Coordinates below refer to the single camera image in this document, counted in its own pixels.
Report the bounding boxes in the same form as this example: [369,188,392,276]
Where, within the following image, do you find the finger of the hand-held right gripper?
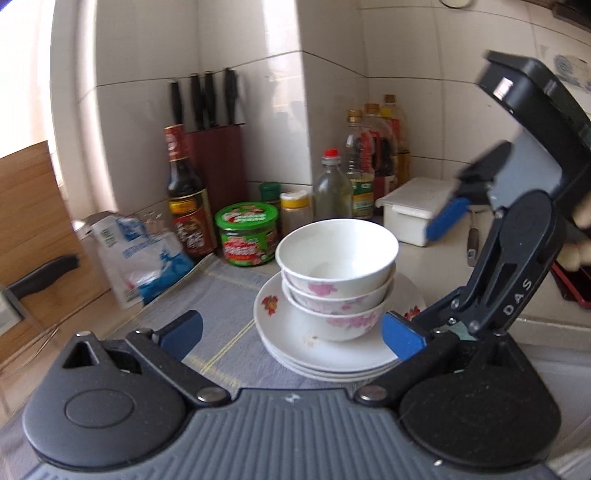
[425,141,514,242]
[412,286,472,332]

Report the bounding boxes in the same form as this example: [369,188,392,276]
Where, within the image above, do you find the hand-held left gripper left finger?
[61,310,232,409]

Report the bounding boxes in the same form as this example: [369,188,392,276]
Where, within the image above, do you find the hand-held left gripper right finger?
[355,311,525,409]

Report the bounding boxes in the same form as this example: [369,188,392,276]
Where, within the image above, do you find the white plate with food residue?
[253,270,427,370]

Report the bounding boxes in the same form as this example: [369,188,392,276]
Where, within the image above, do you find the person's right hand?
[560,194,591,274]

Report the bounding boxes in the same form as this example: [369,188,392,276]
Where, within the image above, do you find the white plastic box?
[374,176,459,248]

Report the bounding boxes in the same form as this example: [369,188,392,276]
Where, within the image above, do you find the dark red liquid bottle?
[363,103,399,200]

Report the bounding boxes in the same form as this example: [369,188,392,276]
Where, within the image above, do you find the white blue salt bag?
[89,214,197,308]

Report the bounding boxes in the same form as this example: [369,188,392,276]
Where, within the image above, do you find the amber bottle with gold cap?
[382,94,411,186]

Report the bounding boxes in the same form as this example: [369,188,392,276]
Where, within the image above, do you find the red phone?
[549,260,591,311]

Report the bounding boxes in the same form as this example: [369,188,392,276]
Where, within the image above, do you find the clear bottle with red cap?
[313,148,353,222]

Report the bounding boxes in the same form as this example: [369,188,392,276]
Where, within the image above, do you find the green lidded sauce jar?
[215,202,280,268]

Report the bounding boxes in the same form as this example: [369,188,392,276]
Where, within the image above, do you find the dark sauce bottle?
[163,124,217,258]

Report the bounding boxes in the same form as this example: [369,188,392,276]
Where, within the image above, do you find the yellow lidded spice jar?
[280,190,310,237]

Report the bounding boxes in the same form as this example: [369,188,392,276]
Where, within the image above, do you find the dark red knife block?
[182,126,249,232]

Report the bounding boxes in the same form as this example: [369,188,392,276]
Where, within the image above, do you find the dark green lidded jar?
[258,182,283,209]

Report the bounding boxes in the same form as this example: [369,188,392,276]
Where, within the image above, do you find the bamboo cutting board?
[0,140,117,333]

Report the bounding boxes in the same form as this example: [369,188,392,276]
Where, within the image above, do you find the metal utensil handle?
[466,216,481,269]

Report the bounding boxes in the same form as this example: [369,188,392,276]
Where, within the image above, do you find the black handled kitchen knife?
[0,254,81,339]

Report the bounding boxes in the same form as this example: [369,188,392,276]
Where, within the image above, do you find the black handled block knife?
[170,80,185,127]
[204,71,218,129]
[189,73,204,132]

